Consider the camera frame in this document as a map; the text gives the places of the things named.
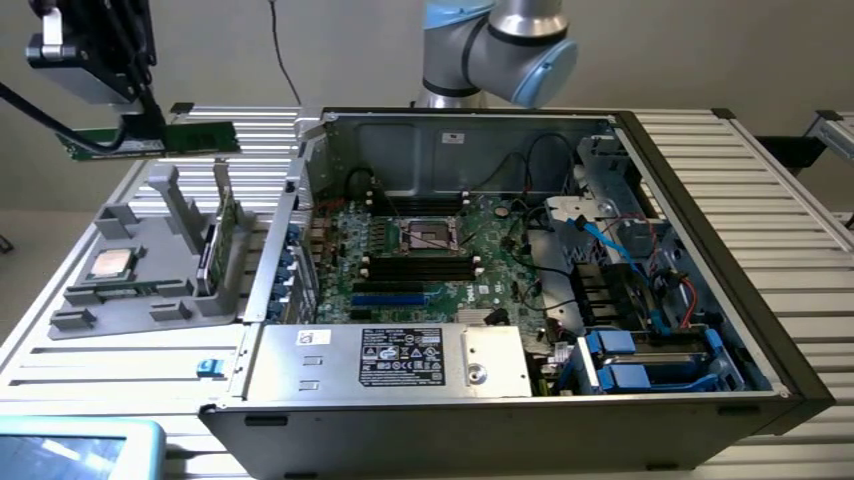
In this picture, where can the silver power supply unit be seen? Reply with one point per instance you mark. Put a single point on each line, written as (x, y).
(387, 360)

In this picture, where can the green Dell motherboard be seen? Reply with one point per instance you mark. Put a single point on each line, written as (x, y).
(440, 300)

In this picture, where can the blue plastic clip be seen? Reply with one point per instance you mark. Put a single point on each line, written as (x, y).
(208, 367)

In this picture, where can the long black expansion slot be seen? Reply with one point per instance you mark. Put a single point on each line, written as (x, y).
(387, 287)

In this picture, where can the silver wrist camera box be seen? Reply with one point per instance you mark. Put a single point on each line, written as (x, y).
(69, 70)

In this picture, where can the CPU socket with metal frame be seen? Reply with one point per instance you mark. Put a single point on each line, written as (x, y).
(430, 236)

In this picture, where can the silver chipset heatsink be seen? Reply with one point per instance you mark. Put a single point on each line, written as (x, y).
(476, 317)

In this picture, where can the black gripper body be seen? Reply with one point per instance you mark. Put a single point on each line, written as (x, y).
(109, 25)

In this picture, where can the metal drive cage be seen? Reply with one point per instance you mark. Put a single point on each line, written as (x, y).
(614, 200)

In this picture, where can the black fan shroud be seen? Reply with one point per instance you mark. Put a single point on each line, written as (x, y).
(603, 295)

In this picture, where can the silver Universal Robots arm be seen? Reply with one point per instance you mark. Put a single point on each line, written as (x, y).
(507, 55)

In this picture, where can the short black expansion slot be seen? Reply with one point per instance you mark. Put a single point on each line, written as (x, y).
(363, 315)

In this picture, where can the green RAM stick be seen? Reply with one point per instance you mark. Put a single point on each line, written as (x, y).
(220, 240)
(200, 140)

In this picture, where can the open grey PC case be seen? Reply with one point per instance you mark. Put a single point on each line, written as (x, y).
(534, 425)

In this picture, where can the CPU chip with metal lid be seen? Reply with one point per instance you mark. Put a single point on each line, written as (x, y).
(116, 263)

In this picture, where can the black RAM slot bank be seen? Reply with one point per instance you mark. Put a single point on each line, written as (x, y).
(416, 204)
(420, 267)

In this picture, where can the blue expansion slot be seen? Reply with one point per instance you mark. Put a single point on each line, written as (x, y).
(388, 300)

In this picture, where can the grey plastic parts rack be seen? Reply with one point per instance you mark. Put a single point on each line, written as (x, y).
(133, 290)

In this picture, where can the blue teach pendant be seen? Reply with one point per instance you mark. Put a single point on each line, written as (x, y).
(73, 450)

